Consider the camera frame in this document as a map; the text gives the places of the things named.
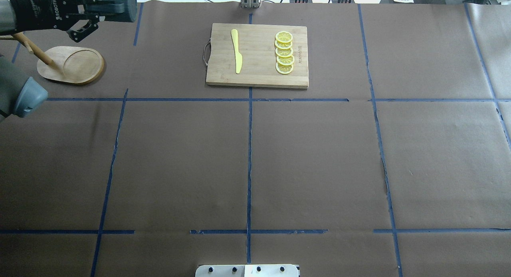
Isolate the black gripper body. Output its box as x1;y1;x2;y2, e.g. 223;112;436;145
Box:
8;0;74;32

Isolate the blue ceramic mug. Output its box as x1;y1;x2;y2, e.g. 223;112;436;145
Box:
84;0;138;22

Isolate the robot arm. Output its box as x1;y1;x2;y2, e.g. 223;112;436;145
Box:
0;0;138;121

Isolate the wooden cup rack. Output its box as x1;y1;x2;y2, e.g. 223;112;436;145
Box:
1;33;105;85

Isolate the yellow plastic knife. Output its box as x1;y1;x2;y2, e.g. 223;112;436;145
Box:
231;28;243;74

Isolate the bamboo cutting board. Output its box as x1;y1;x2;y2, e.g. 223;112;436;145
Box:
206;24;309;89

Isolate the lemon slice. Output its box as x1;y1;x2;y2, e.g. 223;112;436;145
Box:
275;48;294;57
274;30;293;44
276;55;295;66
274;40;293;50
275;62;294;75

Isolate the brown paper table cover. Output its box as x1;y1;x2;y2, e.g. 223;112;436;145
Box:
1;1;510;277

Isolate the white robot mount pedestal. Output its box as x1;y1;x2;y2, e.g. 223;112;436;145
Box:
195;264;301;277

